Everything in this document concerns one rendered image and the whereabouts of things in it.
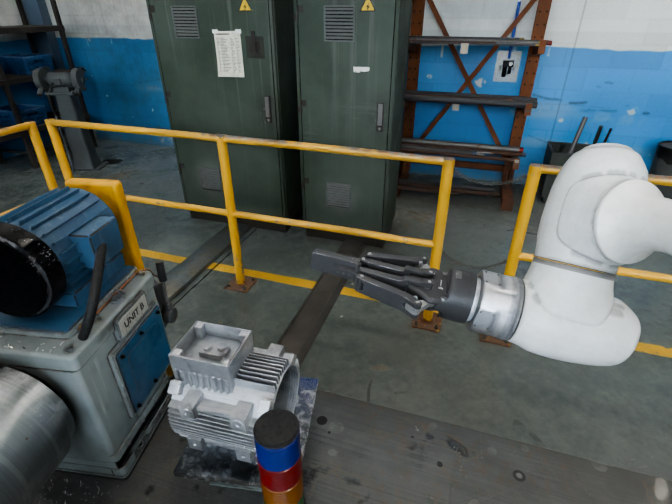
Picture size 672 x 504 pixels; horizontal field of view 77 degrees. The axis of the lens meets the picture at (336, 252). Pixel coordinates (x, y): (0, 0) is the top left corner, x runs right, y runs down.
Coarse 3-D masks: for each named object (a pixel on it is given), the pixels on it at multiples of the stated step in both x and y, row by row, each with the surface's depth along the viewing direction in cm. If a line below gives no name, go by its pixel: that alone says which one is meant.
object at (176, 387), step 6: (288, 354) 84; (294, 354) 84; (294, 360) 85; (174, 384) 78; (180, 384) 78; (168, 390) 78; (174, 390) 77; (180, 390) 78; (264, 402) 74; (270, 402) 74; (258, 408) 74; (264, 408) 74; (270, 408) 75
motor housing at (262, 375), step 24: (264, 360) 81; (288, 360) 82; (240, 384) 77; (264, 384) 76; (288, 384) 90; (216, 408) 76; (288, 408) 90; (192, 432) 79; (216, 432) 77; (240, 432) 75
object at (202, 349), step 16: (192, 336) 83; (208, 336) 85; (224, 336) 84; (240, 336) 81; (192, 352) 81; (208, 352) 79; (224, 352) 79; (240, 352) 78; (176, 368) 78; (192, 368) 76; (208, 368) 75; (224, 368) 74; (240, 368) 79; (192, 384) 79; (208, 384) 77; (224, 384) 76
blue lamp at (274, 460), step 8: (296, 440) 54; (256, 448) 55; (264, 448) 53; (288, 448) 53; (296, 448) 55; (264, 456) 54; (272, 456) 53; (280, 456) 53; (288, 456) 54; (296, 456) 56; (264, 464) 55; (272, 464) 54; (280, 464) 54; (288, 464) 55
